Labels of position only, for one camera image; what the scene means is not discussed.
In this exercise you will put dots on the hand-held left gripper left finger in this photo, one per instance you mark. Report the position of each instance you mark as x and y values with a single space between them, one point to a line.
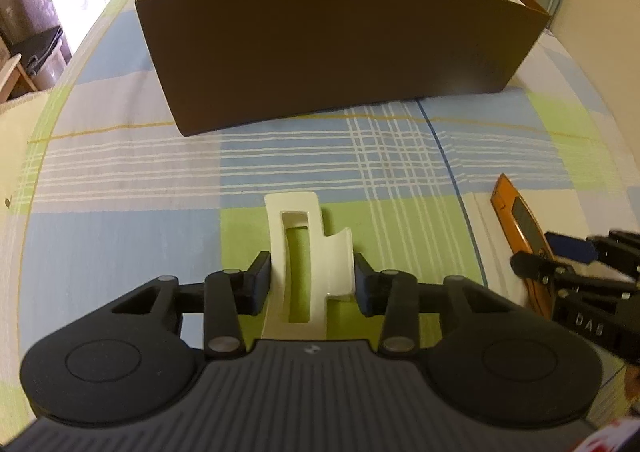
260 282

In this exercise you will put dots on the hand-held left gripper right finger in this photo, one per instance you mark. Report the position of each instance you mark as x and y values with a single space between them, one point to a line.
363 287

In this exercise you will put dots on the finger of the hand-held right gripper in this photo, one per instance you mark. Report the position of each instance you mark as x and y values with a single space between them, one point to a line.
535 266
570 247

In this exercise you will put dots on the white plastic bracket part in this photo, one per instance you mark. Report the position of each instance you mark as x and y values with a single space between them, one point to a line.
310 252

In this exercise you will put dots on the brown storage box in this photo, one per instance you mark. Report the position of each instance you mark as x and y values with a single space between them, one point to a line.
325 42

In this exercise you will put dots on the red white printed cloth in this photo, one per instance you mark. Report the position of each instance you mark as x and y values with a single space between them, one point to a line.
615 439

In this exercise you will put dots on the checkered bed sheet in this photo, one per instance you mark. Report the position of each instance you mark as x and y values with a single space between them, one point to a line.
125 232

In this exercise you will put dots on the wooden stool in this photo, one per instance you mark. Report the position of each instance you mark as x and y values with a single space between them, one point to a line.
15 77

